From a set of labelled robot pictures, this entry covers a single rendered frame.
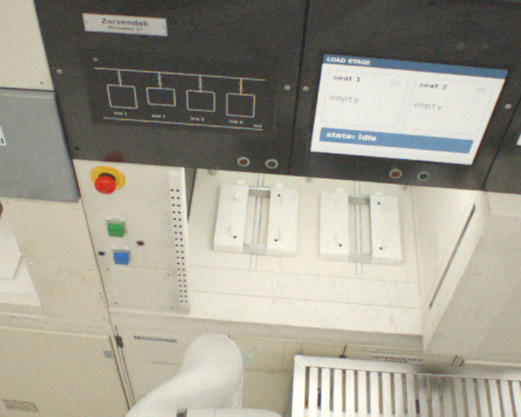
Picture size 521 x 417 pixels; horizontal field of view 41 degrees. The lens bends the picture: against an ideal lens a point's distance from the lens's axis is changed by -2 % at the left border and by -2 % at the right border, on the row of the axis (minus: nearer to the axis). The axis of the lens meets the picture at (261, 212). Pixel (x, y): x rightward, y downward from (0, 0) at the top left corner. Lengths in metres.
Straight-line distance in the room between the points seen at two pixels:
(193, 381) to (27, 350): 1.13
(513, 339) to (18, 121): 1.23
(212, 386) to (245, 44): 0.50
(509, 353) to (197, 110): 1.06
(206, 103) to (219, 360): 0.43
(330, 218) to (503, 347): 0.54
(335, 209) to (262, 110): 0.77
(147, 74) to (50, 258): 0.60
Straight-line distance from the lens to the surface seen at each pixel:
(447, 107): 1.16
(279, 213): 1.85
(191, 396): 0.94
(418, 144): 1.21
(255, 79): 1.11
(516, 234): 1.35
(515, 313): 1.69
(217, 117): 1.17
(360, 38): 1.06
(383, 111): 1.15
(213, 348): 0.97
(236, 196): 1.87
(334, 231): 1.83
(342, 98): 1.13
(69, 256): 1.57
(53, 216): 1.46
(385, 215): 1.89
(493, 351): 1.84
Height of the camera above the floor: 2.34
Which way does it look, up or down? 51 degrees down
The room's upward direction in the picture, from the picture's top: 4 degrees clockwise
